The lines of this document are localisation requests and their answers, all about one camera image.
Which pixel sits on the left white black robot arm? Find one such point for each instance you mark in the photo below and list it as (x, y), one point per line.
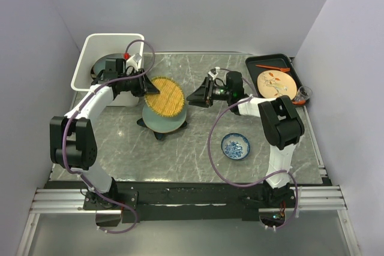
(72, 141)

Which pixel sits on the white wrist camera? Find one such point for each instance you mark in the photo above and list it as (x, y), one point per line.
(213, 73)
(132, 60)

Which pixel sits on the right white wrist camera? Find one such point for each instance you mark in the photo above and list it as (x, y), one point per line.
(213, 73)

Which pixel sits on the woven bamboo plate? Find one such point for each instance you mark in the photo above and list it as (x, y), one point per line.
(171, 99)

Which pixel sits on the blue white porcelain bowl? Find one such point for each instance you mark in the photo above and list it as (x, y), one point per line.
(235, 146)

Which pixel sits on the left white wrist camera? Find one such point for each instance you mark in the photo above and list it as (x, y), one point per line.
(132, 60)

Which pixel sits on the white plastic bin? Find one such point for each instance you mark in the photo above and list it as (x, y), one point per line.
(97, 46)

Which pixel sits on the black rectangular tray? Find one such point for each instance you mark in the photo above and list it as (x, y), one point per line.
(275, 60)

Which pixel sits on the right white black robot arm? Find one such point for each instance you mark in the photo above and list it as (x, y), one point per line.
(282, 127)

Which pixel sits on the beige leaf pattern plate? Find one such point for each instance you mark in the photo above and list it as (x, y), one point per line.
(274, 83)

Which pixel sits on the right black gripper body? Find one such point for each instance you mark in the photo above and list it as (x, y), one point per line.
(216, 93)

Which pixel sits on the orange plastic knife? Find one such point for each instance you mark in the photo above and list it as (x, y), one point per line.
(284, 70)

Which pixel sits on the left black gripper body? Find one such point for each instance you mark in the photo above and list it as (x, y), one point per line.
(135, 85)

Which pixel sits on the aluminium rail frame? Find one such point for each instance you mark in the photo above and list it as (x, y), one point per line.
(309, 198)

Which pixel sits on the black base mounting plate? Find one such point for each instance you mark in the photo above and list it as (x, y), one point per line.
(181, 201)

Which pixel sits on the dark blue blossom plate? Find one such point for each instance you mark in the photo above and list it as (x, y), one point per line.
(97, 67)

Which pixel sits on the clear plastic cup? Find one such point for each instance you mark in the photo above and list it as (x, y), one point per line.
(303, 94)

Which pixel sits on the pale green plate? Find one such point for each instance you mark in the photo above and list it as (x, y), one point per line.
(163, 124)

